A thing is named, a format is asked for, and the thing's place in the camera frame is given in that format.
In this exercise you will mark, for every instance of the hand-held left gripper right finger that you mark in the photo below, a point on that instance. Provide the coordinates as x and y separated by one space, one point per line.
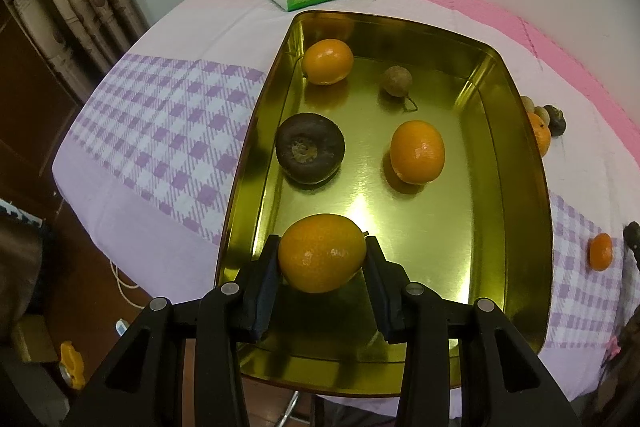
382 292

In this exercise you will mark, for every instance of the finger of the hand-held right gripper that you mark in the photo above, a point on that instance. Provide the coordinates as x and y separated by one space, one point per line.
633 237

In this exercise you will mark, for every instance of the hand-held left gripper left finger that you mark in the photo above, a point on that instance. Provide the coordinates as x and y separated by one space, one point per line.
262 297

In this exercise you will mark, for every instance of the orange mandarin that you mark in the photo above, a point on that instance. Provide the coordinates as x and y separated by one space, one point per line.
320 252
600 252
542 134
327 61
417 152

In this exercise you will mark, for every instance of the red and gold tin box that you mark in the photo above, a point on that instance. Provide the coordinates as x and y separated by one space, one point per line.
450 257

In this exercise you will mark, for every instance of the dark brown mangosteen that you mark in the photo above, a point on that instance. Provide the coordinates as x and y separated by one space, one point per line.
557 120
310 149

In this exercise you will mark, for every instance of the brown longan with stem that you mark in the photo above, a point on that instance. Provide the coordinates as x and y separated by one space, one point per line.
397 81

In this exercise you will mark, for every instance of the metal chair leg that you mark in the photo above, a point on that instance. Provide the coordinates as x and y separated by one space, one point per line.
289 409

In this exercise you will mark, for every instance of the yellow plastic item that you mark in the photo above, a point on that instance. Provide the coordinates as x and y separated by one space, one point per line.
72 364

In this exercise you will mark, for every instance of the purple checked tablecloth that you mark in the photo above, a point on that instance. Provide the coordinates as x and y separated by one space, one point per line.
165 117

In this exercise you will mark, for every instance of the dark wooden cabinet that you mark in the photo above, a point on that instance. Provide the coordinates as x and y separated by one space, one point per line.
30 117

